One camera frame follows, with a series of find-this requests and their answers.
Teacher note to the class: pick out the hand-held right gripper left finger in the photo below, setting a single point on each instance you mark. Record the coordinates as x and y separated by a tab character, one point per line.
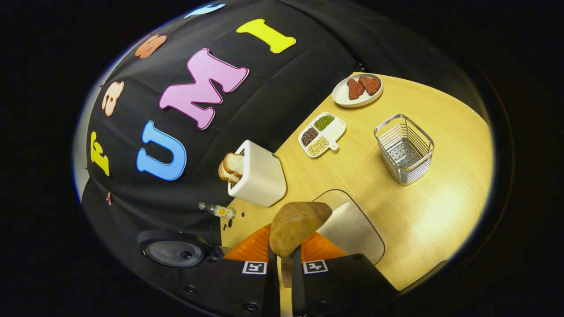
238	290

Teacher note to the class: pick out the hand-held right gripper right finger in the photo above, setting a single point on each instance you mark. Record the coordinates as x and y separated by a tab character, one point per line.
339	286

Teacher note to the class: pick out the wooden spoon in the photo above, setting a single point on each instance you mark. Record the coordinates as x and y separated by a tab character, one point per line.
295	226

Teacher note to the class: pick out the small glass bottle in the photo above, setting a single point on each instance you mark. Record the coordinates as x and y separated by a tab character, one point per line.
220	211

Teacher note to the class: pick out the white toaster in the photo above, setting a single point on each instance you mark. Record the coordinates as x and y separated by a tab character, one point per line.
260	180

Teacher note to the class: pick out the toast bread slice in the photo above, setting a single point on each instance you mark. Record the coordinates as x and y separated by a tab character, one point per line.
227	175
234	164

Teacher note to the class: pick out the pale soybeans pile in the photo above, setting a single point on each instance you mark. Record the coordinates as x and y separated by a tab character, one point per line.
318	146

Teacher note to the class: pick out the dark beans pile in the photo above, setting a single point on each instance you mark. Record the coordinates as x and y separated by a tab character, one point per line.
309	137

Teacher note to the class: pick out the white divided dish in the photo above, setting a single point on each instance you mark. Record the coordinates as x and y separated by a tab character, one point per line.
337	130

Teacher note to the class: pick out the small pink cloth clip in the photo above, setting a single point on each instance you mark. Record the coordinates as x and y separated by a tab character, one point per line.
109	198

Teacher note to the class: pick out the green beans pile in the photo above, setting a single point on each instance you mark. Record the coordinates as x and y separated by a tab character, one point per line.
324	123

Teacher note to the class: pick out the white round plate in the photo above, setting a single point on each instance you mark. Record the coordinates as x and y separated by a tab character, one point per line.
341	94

